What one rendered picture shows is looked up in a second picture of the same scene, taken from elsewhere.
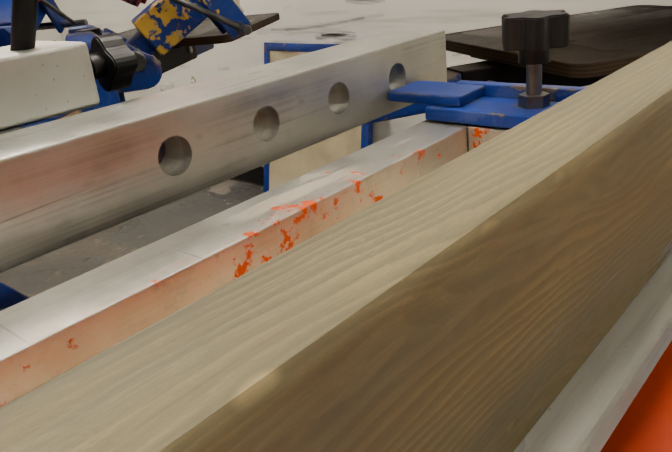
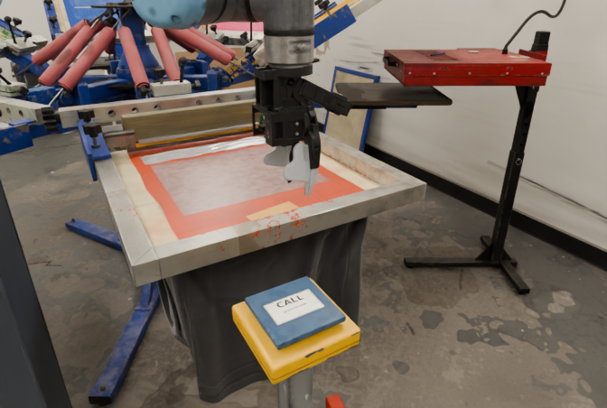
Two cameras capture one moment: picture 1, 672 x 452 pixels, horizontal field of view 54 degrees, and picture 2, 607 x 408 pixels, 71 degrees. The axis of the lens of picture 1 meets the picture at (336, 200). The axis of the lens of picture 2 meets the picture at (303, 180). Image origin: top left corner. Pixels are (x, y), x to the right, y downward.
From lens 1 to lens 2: 113 cm
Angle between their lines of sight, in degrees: 16
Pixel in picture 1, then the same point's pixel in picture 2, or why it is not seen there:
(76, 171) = (182, 102)
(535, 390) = (201, 126)
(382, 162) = not seen: hidden behind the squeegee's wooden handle
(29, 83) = (180, 88)
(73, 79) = (187, 88)
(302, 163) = (340, 126)
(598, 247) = (214, 116)
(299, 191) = not seen: hidden behind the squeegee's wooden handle
